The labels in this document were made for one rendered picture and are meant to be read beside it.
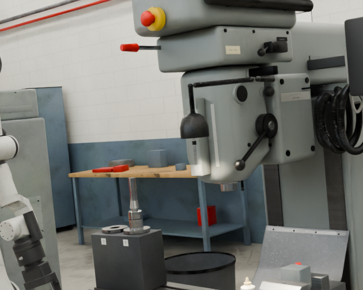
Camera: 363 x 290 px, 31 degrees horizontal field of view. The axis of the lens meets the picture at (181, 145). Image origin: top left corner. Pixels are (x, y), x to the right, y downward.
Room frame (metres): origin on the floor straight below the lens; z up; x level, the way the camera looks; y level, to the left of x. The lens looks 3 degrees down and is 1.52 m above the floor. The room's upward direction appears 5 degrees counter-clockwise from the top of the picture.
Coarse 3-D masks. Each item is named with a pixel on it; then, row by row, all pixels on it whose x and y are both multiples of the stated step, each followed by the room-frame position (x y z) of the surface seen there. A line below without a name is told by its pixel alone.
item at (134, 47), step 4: (124, 44) 1.75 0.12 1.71; (128, 44) 1.76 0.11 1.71; (132, 44) 1.77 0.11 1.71; (136, 44) 1.78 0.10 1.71; (120, 48) 1.76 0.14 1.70; (124, 48) 1.75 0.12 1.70; (128, 48) 1.76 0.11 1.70; (132, 48) 1.77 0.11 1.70; (136, 48) 1.78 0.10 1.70; (140, 48) 1.79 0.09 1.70; (144, 48) 1.81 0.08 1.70; (148, 48) 1.82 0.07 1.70; (152, 48) 1.83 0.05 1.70; (156, 48) 1.84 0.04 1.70; (160, 48) 1.85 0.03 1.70
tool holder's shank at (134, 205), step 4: (128, 180) 2.19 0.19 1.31; (132, 180) 2.19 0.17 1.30; (128, 184) 2.19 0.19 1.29; (132, 184) 2.19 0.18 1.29; (132, 188) 2.19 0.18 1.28; (136, 188) 2.20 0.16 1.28; (132, 192) 2.19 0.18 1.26; (136, 192) 2.19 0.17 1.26; (132, 196) 2.19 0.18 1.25; (136, 196) 2.19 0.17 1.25; (132, 200) 2.19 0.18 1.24; (136, 200) 2.19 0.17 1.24; (132, 204) 2.18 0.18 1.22; (136, 204) 2.19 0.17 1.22; (132, 208) 2.18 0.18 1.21; (136, 208) 2.19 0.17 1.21
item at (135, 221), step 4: (128, 216) 2.19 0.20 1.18; (132, 216) 2.18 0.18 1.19; (136, 216) 2.17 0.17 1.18; (140, 216) 2.18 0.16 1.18; (132, 220) 2.18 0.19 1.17; (136, 220) 2.17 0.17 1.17; (140, 220) 2.18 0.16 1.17; (132, 224) 2.18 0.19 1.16; (136, 224) 2.17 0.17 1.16; (140, 224) 2.18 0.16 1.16; (132, 228) 2.18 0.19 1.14; (136, 228) 2.17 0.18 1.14; (140, 228) 2.18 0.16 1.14
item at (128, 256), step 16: (96, 240) 2.23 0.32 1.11; (112, 240) 2.19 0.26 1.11; (128, 240) 2.14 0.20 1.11; (144, 240) 2.13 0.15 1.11; (160, 240) 2.20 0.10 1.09; (96, 256) 2.24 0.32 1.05; (112, 256) 2.19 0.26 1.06; (128, 256) 2.15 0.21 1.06; (144, 256) 2.13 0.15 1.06; (160, 256) 2.19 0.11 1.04; (96, 272) 2.24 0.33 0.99; (112, 272) 2.19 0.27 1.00; (128, 272) 2.15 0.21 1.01; (144, 272) 2.12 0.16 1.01; (160, 272) 2.18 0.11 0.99; (112, 288) 2.20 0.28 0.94; (128, 288) 2.15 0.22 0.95; (144, 288) 2.12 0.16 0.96
